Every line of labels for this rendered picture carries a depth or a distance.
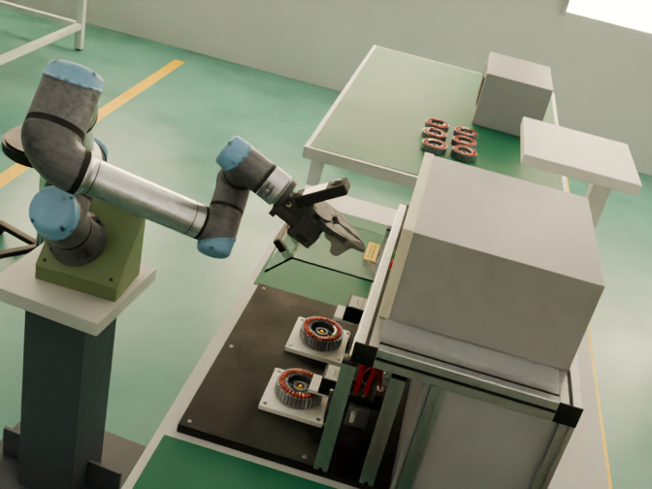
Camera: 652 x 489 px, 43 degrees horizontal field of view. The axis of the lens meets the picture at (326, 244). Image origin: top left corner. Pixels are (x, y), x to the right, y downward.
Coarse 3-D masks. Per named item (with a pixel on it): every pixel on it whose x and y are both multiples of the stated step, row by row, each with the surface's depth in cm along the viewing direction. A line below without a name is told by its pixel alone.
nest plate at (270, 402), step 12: (276, 372) 199; (264, 396) 191; (276, 396) 191; (264, 408) 188; (276, 408) 188; (288, 408) 188; (312, 408) 190; (324, 408) 191; (300, 420) 187; (312, 420) 187
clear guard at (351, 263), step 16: (288, 240) 206; (320, 240) 201; (368, 240) 207; (384, 240) 208; (288, 256) 193; (304, 256) 193; (320, 256) 194; (336, 256) 196; (352, 256) 197; (352, 272) 191; (368, 272) 193
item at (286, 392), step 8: (280, 376) 192; (288, 376) 193; (296, 376) 195; (304, 376) 195; (312, 376) 195; (280, 384) 190; (288, 384) 194; (296, 384) 193; (304, 384) 193; (280, 392) 189; (288, 392) 188; (296, 392) 188; (304, 392) 192; (280, 400) 190; (288, 400) 188; (296, 400) 188; (304, 400) 187; (312, 400) 189; (320, 400) 191; (304, 408) 189
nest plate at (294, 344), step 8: (296, 328) 217; (296, 336) 214; (344, 336) 218; (288, 344) 210; (296, 344) 211; (304, 344) 211; (344, 344) 215; (296, 352) 209; (304, 352) 209; (312, 352) 209; (320, 352) 210; (328, 352) 211; (336, 352) 211; (320, 360) 208; (328, 360) 208; (336, 360) 208
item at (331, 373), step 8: (328, 368) 190; (336, 368) 191; (320, 376) 193; (328, 376) 187; (336, 376) 188; (312, 384) 190; (320, 384) 187; (328, 384) 187; (352, 384) 190; (312, 392) 189; (320, 392) 188; (328, 392) 187; (360, 392) 188; (384, 392) 190; (352, 400) 187; (360, 400) 186; (368, 400) 187; (376, 408) 186
